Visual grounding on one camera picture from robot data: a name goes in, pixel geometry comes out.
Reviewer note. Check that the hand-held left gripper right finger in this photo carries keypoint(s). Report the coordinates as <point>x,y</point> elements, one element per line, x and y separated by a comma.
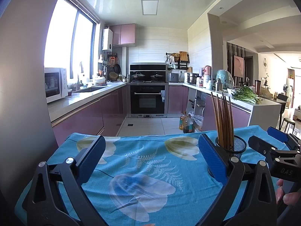
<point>211,160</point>

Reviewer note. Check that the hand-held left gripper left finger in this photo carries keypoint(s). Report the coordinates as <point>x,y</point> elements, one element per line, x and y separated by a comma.
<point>91,160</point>

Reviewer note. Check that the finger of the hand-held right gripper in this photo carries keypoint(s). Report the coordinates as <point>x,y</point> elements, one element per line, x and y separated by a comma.
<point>258,143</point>
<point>278,133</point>

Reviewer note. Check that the black mesh holder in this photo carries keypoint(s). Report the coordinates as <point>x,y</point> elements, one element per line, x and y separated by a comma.
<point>238,146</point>

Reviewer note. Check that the bunch of wooden chopsticks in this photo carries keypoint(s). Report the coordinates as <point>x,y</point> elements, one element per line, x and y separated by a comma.
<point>223,122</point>

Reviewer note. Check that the person's right hand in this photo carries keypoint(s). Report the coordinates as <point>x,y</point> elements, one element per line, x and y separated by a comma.
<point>292,197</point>

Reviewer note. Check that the black stool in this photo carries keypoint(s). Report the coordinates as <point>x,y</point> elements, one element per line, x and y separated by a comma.
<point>288,121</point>

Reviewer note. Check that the dark oil bottle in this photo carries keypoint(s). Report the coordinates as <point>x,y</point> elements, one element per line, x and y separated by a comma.
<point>188,124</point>

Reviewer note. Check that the white plastic bag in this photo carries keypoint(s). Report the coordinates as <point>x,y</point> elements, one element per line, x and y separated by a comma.
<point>197,120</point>

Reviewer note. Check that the pink base cabinets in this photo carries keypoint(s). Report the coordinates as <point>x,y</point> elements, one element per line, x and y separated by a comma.
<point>176,98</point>
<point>94,115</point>

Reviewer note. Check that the yellow oil bottle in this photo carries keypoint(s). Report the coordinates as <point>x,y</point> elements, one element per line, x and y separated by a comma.
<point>181,122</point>

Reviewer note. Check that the dark tumbler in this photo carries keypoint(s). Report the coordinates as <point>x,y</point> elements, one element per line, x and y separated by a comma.
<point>257,88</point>

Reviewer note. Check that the green leafy vegetables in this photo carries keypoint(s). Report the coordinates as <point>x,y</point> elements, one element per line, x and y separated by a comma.
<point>245,95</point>

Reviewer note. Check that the blue floral tablecloth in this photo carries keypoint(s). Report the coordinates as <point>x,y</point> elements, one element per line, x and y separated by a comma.
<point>141,169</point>

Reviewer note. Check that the steel bottle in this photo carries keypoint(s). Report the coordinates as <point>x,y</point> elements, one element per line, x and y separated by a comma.
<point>219,86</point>

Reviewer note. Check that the white bowl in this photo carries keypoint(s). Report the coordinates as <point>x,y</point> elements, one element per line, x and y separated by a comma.
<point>100,81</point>

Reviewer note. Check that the steel faucet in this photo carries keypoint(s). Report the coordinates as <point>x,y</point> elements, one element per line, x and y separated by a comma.
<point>78,80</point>

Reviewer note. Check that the black built-in stove oven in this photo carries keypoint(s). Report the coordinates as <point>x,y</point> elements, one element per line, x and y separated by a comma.
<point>148,101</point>

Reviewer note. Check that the steel stock pot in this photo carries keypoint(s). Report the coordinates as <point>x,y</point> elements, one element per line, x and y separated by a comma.
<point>192,78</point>

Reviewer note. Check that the white microwave oven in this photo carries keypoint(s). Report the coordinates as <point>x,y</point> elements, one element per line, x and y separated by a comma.
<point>55,84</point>

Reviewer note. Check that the pink kettle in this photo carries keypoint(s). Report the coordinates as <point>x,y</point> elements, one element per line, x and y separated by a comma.
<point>207,71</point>

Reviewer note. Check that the silver toaster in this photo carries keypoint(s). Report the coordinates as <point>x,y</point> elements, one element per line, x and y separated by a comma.
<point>173,77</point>

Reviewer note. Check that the grey refrigerator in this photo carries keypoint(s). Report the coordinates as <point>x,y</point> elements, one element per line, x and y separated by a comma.
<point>21,98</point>

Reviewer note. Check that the hanging black pan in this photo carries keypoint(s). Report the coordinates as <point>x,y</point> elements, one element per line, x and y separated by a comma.
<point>117,68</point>

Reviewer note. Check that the black lidded pot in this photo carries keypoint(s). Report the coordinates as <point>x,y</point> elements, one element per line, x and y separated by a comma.
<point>157,77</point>
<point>138,77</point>

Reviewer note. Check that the wooden cutting board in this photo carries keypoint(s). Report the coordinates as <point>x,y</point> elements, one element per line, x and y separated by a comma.
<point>183,56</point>

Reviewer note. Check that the white water heater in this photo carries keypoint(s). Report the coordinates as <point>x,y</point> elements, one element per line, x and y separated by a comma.
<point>107,40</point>

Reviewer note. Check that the kitchen window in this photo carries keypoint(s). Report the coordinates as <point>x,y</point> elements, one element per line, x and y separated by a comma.
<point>61,40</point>

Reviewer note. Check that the ceiling light panel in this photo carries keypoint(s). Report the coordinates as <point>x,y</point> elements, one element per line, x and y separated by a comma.
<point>150,7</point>

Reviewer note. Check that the pink wall picture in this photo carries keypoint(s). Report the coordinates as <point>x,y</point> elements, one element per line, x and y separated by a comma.
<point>239,66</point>

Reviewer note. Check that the black wall rack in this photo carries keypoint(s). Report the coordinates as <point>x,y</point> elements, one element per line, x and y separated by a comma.
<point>182,64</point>

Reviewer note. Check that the pink wall cabinet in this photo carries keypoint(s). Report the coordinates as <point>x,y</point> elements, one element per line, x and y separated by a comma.
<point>123,35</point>

